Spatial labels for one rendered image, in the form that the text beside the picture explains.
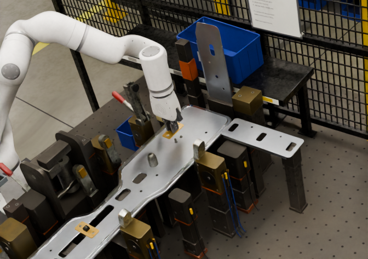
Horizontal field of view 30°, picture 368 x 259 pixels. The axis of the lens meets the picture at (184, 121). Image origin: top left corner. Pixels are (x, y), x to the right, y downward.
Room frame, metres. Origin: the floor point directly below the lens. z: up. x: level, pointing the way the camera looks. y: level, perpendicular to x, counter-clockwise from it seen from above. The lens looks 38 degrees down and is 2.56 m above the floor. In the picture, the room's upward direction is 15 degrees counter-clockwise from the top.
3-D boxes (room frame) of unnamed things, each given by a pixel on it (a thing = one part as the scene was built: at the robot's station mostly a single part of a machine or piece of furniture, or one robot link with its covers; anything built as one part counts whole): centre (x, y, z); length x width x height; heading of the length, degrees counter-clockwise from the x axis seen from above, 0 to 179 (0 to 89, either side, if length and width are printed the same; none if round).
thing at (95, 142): (1.93, 0.31, 0.88); 0.11 x 0.07 x 0.37; 42
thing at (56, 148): (1.80, 0.46, 0.95); 0.18 x 0.13 x 0.49; 132
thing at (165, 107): (1.89, 0.05, 1.19); 0.10 x 0.07 x 0.11; 42
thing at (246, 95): (1.98, -0.24, 0.88); 0.08 x 0.08 x 0.36; 42
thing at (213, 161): (1.69, -0.06, 0.87); 0.12 x 0.07 x 0.35; 42
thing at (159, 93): (1.89, 0.05, 1.25); 0.09 x 0.08 x 0.03; 42
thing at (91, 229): (1.58, 0.39, 1.01); 0.08 x 0.04 x 0.01; 42
